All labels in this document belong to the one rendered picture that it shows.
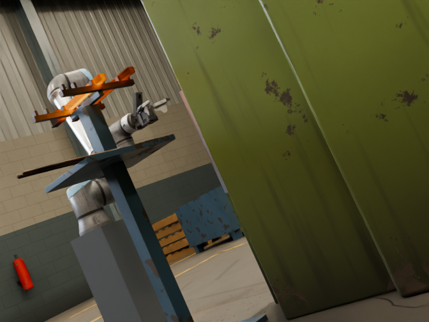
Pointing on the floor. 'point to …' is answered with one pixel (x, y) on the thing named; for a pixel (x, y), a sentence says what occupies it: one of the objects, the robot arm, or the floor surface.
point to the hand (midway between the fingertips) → (159, 98)
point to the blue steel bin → (208, 218)
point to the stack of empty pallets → (170, 252)
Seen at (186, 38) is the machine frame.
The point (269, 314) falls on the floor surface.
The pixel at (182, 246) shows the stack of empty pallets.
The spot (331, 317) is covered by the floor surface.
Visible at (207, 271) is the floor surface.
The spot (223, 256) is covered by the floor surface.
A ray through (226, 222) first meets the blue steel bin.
